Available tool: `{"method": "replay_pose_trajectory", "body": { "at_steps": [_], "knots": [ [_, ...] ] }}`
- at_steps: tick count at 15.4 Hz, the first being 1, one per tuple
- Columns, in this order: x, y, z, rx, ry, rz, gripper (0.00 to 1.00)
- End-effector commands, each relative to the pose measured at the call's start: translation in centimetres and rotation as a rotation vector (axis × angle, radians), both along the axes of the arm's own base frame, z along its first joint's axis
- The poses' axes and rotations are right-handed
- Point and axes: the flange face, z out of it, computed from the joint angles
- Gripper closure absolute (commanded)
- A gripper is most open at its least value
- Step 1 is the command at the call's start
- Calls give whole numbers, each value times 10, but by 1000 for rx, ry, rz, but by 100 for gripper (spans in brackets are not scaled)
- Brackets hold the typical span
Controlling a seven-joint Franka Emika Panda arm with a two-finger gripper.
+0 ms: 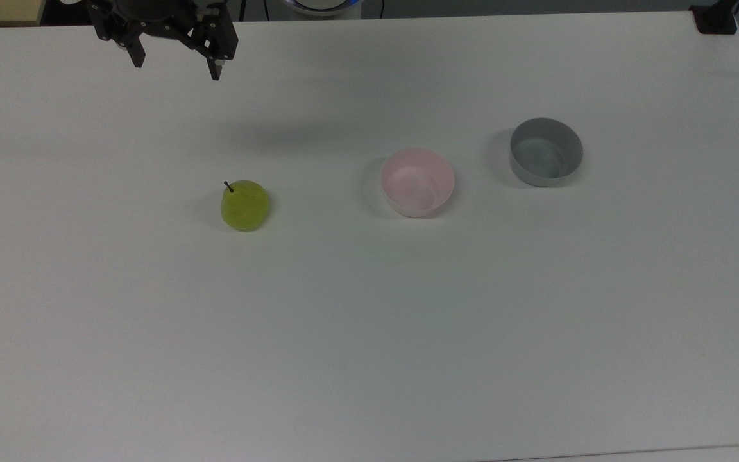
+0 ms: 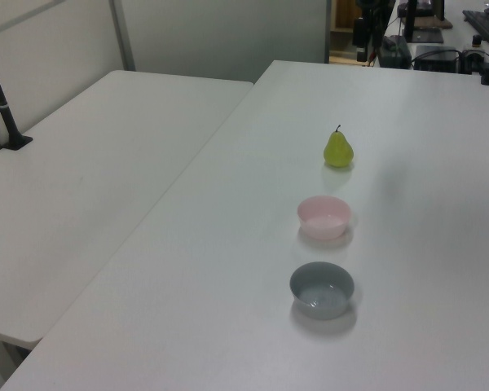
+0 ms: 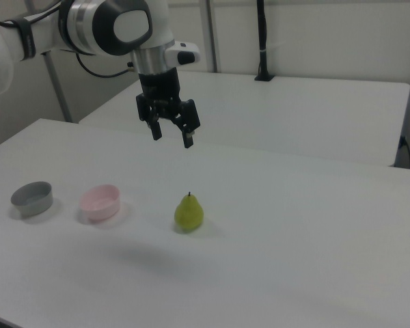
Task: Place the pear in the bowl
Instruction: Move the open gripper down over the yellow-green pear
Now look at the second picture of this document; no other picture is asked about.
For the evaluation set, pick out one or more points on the green pear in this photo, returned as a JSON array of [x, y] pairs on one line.
[[338, 152]]

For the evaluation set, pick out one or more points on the wooden cabinet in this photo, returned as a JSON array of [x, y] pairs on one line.
[[342, 24]]

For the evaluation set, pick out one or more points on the grey aluminium partition post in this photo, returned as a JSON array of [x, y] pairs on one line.
[[124, 36]]

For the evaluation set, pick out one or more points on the black keyboard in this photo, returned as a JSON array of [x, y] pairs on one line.
[[483, 24]]

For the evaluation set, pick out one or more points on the black camera stand pole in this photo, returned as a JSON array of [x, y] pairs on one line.
[[5, 116]]

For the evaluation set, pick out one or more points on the white side table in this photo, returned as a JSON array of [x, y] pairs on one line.
[[85, 171]]

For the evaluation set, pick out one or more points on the black flat device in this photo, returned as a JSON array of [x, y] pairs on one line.
[[436, 57]]

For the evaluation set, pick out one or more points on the black monitor stand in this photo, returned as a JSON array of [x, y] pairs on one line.
[[426, 36]]

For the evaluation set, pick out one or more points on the grey bowl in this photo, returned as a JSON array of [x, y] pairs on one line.
[[318, 310]]

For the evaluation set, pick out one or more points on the black equipment box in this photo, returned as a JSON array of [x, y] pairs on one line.
[[396, 55]]

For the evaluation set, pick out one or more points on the white partition panel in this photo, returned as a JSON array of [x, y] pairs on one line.
[[53, 49]]

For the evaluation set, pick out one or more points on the dark hanging equipment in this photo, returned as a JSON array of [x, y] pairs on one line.
[[361, 32]]

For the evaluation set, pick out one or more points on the pink bowl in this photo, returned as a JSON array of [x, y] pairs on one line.
[[324, 229]]

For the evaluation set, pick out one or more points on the grey partition panel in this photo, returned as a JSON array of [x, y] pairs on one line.
[[228, 36]]

